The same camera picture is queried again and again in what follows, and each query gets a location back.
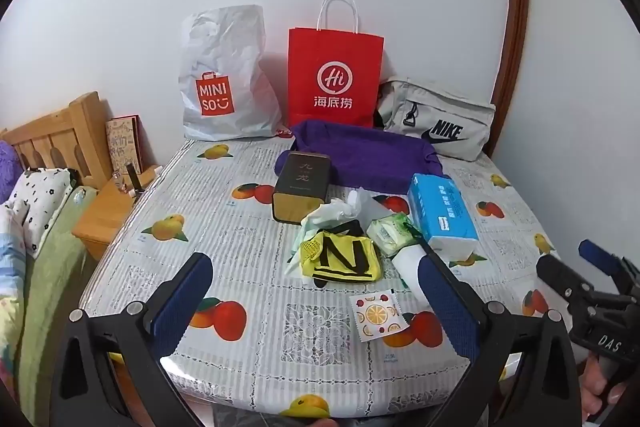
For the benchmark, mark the illustrated book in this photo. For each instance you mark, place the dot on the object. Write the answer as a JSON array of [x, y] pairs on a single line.
[[125, 142]]

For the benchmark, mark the blue tissue pack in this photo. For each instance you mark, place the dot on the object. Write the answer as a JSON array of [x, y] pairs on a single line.
[[442, 212]]

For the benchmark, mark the large white plastic shopping bag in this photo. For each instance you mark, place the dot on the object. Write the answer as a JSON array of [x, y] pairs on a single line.
[[225, 72]]

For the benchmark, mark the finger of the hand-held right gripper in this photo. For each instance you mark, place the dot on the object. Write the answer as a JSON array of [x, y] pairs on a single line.
[[602, 258], [562, 274]]

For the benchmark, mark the fruit print tablecloth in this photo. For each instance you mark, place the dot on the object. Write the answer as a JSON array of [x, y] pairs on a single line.
[[250, 297]]

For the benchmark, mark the black and white floral pillow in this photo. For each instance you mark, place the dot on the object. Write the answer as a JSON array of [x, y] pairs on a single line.
[[40, 202]]

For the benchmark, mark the green wet wipes pack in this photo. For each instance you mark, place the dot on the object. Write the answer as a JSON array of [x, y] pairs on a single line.
[[392, 232]]

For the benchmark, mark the small dark stand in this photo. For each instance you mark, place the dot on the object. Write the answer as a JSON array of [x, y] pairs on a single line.
[[134, 179]]

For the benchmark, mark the white foam block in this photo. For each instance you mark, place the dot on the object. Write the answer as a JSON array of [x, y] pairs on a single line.
[[407, 268]]

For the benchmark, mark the pastel patterned blanket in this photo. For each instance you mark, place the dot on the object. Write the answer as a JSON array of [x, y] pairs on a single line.
[[10, 282]]

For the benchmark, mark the green quilt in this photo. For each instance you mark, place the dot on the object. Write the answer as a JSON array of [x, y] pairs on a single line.
[[50, 282]]

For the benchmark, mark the wooden nightstand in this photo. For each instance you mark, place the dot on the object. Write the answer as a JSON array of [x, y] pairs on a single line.
[[110, 207]]

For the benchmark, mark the dark tin box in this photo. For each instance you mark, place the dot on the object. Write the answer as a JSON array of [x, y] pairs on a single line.
[[300, 192]]

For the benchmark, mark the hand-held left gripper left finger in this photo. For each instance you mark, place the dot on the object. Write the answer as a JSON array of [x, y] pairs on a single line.
[[180, 302]]

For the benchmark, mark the purple plush cloth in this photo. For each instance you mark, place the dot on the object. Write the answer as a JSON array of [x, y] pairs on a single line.
[[7, 167]]

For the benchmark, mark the brown wooden door frame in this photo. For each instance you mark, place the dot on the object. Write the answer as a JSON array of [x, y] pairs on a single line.
[[517, 7]]

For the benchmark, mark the purple fabric storage basket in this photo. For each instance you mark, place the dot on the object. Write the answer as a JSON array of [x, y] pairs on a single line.
[[360, 152]]

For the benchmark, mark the grey waist bag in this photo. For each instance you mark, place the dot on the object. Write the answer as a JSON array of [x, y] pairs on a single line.
[[440, 117]]

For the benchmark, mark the red paper shopping bag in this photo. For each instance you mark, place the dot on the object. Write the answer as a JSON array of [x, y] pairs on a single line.
[[335, 77]]

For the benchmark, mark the fruit pattern sachet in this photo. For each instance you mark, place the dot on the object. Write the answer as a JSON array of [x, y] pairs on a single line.
[[375, 313]]

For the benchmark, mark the wooden bed headboard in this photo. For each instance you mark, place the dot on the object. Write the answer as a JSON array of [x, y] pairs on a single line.
[[55, 137]]

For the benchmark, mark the person's right hand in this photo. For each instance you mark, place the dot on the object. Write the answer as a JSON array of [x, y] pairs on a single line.
[[597, 387]]

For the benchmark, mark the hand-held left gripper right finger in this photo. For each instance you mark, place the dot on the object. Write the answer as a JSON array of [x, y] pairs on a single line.
[[445, 307]]

